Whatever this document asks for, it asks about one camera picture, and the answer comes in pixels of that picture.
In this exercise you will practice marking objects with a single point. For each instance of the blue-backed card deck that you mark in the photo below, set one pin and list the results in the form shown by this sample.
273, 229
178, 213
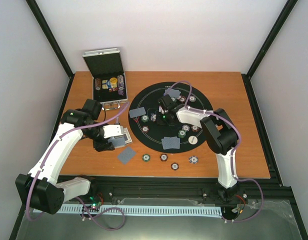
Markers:
117, 142

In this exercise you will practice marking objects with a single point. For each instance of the blue chips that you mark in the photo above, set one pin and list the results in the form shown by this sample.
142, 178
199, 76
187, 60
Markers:
186, 127
153, 118

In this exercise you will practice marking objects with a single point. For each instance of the dealt card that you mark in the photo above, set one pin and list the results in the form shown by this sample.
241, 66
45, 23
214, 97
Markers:
137, 112
126, 155
175, 93

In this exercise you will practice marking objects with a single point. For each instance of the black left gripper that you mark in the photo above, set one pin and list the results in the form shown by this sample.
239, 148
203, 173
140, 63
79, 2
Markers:
103, 146

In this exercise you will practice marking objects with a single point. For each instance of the green poker chip stack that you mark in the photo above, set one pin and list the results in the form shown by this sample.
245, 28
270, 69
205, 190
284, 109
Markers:
146, 157

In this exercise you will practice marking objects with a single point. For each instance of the yellow button in case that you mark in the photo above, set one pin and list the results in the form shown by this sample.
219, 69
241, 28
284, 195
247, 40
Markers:
113, 81

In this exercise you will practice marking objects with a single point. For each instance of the dealt card mat bottom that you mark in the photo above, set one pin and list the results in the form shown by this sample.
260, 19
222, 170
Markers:
164, 142

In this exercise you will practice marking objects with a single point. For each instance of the black round poker mat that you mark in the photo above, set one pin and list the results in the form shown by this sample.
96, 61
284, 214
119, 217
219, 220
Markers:
148, 98

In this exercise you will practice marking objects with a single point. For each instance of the brown chips in case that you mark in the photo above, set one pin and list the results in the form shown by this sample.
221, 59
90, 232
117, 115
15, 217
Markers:
97, 84

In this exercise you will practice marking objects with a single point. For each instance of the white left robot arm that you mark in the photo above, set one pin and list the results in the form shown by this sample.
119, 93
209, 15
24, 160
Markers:
39, 189

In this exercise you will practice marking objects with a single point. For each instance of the white dealer button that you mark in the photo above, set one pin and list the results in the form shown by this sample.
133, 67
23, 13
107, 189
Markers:
193, 140

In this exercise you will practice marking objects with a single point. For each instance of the purple chips in case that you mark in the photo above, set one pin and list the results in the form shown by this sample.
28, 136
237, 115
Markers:
121, 85

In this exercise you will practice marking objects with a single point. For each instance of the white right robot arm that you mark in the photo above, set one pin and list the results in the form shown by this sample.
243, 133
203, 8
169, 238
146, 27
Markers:
220, 134

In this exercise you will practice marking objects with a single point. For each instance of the single brown chip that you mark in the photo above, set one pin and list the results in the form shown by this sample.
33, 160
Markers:
145, 129
174, 166

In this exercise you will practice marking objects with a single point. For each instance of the red triangular all-in marker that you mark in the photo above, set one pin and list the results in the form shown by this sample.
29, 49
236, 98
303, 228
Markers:
135, 120

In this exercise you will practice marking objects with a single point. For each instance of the brown poker chip stack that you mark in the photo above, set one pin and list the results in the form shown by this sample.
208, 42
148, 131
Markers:
163, 157

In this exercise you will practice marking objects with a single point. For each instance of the green chips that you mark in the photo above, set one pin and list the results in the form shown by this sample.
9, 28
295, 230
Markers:
145, 118
182, 133

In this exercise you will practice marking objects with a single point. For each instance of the blue poker chip stack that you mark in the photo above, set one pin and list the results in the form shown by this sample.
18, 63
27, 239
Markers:
193, 159

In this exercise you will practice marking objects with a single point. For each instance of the brown chip mat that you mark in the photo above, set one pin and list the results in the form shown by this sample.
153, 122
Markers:
194, 128

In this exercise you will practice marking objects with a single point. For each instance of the white playing card box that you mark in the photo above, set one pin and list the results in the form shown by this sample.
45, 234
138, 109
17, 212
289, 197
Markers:
127, 136

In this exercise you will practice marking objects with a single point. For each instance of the light blue cable duct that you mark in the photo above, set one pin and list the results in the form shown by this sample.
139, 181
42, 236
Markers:
145, 210

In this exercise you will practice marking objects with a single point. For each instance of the aluminium poker chip case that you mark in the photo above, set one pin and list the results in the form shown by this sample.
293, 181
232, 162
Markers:
104, 64

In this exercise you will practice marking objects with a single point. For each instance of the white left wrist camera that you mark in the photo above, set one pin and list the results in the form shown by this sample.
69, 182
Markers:
112, 130

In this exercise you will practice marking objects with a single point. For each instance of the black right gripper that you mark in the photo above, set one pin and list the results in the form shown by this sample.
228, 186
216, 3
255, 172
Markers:
159, 122

